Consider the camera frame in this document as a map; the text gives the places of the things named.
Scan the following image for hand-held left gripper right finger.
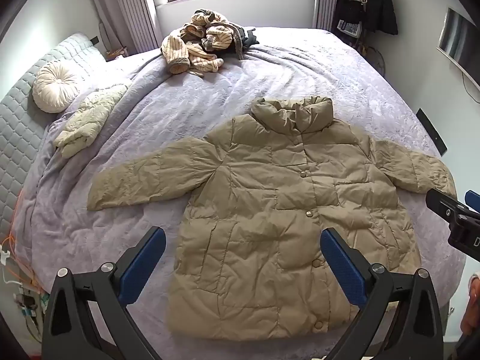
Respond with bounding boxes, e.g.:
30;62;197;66
320;227;445;360

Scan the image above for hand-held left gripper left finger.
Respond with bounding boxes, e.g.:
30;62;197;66
42;227;166;360

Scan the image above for tan puffer jacket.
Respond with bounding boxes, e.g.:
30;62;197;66
87;97;457;342

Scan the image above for dark clothes pile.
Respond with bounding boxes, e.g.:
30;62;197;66
200;26;260;61

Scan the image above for person's right hand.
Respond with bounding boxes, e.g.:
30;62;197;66
460;273;480;336

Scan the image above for black bar at bed edge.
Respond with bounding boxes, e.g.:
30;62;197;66
416;108;449;155

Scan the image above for power strip with plugs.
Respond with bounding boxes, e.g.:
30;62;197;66
15;289;43;320

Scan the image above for pale green quilted jacket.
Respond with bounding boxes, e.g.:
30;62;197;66
52;82;132;159

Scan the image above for bed with lilac blanket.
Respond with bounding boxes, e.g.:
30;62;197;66
22;26;467;360

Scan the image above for grey quilted headboard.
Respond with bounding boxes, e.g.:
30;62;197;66
0;32;107;241

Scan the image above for black white printed box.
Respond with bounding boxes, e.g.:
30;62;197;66
336;19;362;38

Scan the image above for round cream pillow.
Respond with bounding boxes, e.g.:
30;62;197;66
32;61;81;114

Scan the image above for black hanging coats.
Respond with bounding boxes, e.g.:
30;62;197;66
334;0;399;36

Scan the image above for beige striped fleece garment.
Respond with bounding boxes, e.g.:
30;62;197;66
160;9;241;77

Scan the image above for orange cables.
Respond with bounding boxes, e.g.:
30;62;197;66
0;191;49;293

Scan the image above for wall mounted television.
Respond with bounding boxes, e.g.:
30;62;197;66
437;7;480;73

